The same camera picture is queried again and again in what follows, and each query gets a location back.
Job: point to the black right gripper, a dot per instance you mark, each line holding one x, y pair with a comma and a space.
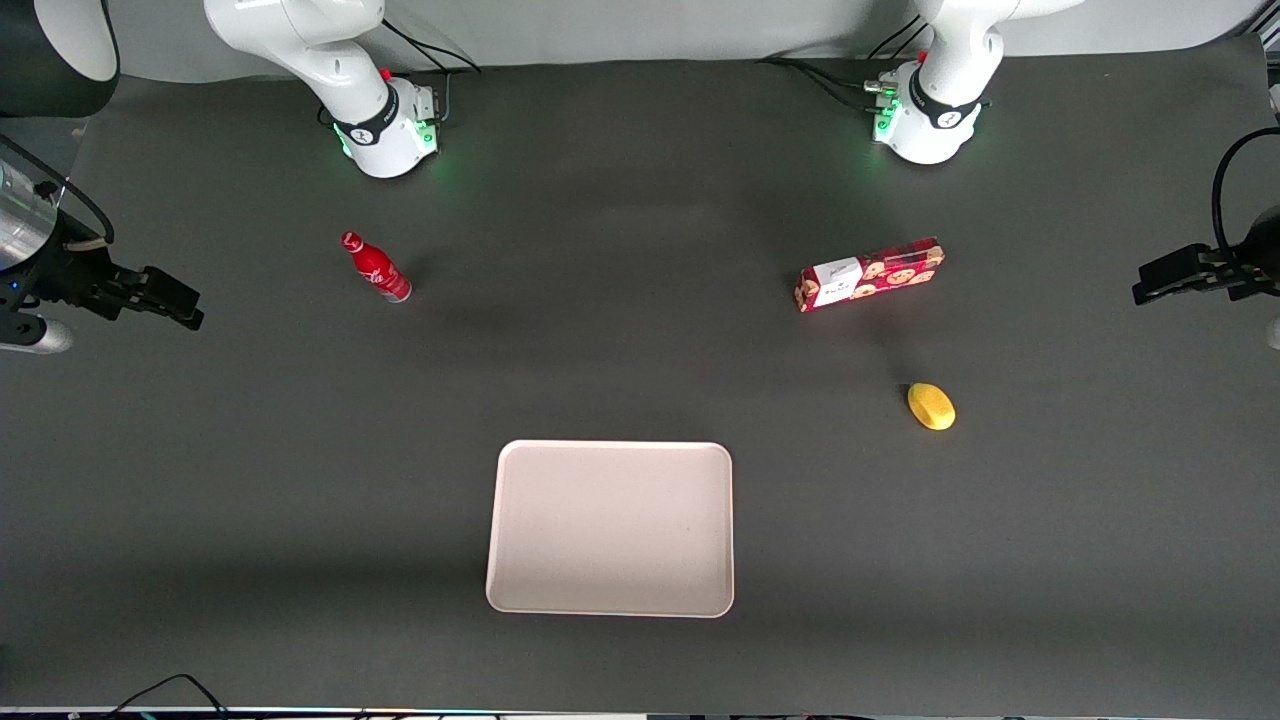
72, 275

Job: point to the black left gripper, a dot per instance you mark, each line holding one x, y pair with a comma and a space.
1227, 270

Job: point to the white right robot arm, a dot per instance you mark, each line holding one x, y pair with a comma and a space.
380, 140

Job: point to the red coke bottle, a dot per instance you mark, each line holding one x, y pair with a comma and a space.
378, 270

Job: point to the white rectangular tray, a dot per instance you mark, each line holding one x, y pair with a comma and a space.
610, 528

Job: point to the yellow lemon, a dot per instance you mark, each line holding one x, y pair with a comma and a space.
931, 406

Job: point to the red cookie box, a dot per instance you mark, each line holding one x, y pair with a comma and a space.
868, 276

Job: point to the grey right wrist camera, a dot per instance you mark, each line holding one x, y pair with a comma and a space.
35, 336

